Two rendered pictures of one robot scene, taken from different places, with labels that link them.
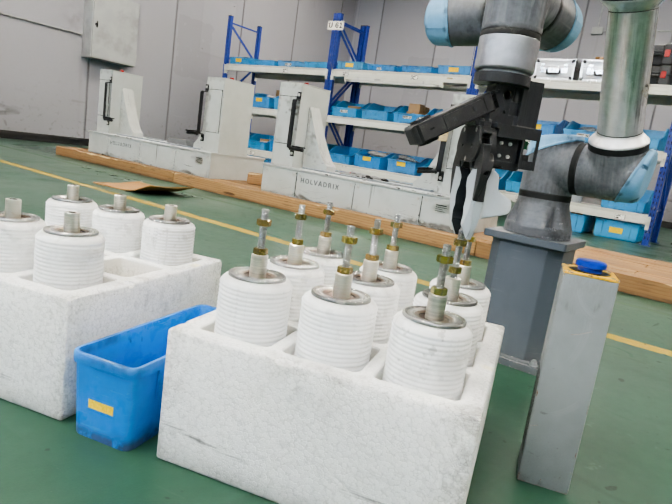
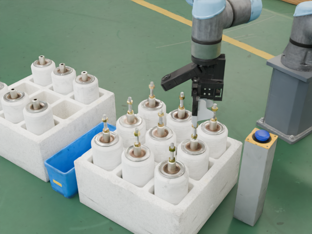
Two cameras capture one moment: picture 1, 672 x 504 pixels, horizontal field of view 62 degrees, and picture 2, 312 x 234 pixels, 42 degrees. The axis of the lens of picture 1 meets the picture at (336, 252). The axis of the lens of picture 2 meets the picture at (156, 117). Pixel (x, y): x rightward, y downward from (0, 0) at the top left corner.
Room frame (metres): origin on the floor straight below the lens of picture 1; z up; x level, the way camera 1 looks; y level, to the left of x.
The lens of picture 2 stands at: (-0.18, -0.32, 1.00)
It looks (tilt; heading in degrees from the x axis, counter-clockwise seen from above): 34 degrees down; 17
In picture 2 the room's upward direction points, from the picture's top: straight up
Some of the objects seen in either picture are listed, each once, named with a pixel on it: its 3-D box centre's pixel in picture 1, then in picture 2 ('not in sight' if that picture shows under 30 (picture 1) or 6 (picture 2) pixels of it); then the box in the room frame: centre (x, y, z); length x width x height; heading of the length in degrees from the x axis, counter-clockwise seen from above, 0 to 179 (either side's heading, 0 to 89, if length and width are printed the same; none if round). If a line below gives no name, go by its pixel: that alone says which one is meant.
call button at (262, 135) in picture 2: (590, 267); (262, 136); (0.77, -0.35, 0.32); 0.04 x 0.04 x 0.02
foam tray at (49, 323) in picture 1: (66, 301); (46, 118); (0.97, 0.47, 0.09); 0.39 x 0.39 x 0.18; 71
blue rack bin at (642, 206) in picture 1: (628, 199); not in sight; (5.11, -2.54, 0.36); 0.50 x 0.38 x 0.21; 145
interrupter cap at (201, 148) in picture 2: (449, 298); (193, 146); (0.75, -0.16, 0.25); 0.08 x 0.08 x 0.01
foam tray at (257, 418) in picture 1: (351, 383); (160, 172); (0.79, -0.05, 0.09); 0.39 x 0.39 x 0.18; 71
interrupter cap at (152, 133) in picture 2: (368, 279); (160, 133); (0.79, -0.05, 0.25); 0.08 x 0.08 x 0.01
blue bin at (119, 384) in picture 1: (170, 367); (87, 158); (0.82, 0.23, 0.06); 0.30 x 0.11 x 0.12; 160
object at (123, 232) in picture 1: (116, 255); (66, 90); (1.08, 0.43, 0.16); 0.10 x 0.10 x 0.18
